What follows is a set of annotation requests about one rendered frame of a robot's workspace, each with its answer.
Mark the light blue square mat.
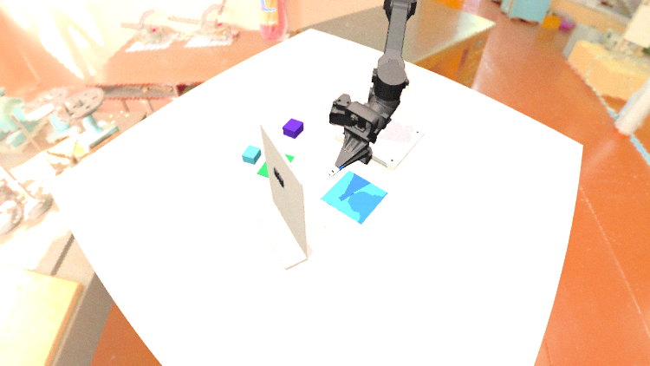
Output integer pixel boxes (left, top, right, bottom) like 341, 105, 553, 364
321, 171, 388, 224

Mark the beige panel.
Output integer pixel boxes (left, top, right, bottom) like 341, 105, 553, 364
255, 122, 308, 271

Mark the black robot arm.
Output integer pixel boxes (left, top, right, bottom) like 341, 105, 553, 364
328, 0, 417, 127

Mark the light blue cube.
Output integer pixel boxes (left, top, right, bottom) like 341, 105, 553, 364
242, 145, 262, 165

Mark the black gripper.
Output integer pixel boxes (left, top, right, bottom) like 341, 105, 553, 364
335, 101, 390, 168

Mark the purple cube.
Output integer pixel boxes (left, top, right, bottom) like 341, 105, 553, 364
283, 118, 304, 140

